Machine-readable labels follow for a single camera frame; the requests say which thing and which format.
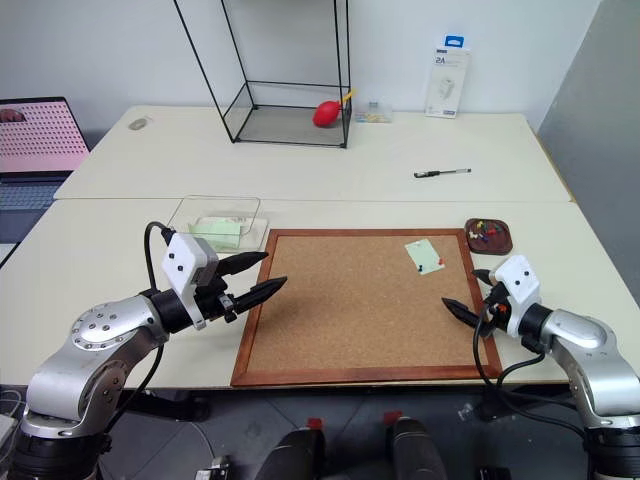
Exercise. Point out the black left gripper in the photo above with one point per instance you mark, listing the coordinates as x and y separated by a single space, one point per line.
212 302

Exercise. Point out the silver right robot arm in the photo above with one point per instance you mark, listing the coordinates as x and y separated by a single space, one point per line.
585 335

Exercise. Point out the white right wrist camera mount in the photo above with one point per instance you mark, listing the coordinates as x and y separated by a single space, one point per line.
520 285

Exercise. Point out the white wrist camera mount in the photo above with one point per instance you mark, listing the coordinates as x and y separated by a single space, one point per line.
520 285
179 260

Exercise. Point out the laptop with pink screen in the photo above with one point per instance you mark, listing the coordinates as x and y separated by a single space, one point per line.
35 135

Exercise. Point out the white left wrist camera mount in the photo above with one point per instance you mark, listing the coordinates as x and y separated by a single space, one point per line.
179 260

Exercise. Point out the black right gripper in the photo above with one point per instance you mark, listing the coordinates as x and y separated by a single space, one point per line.
495 312

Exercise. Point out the dark rounded shape, red tag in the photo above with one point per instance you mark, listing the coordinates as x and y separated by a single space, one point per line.
415 450
295 455

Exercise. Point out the black ballpoint pen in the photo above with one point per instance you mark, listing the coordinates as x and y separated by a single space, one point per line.
442 173

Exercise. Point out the pale green paper note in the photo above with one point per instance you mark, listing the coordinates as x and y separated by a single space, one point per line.
422 252

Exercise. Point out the small clear plastic box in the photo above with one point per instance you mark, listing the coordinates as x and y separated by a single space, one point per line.
375 114

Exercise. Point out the clear acrylic tray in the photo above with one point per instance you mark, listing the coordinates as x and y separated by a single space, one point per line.
220 210

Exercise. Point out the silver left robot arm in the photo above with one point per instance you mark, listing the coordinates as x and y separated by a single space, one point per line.
100 325

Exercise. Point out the red rubber air blower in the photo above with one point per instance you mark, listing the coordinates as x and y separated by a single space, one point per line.
325 114

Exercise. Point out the grey computer mouse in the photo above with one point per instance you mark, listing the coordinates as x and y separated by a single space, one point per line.
139 123

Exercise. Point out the wood-framed cork board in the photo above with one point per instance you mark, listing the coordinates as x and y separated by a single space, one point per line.
350 310

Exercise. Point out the white charger retail box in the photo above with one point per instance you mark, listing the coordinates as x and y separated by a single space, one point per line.
446 85

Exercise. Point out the brown dish of pushpins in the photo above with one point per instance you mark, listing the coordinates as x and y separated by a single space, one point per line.
492 246

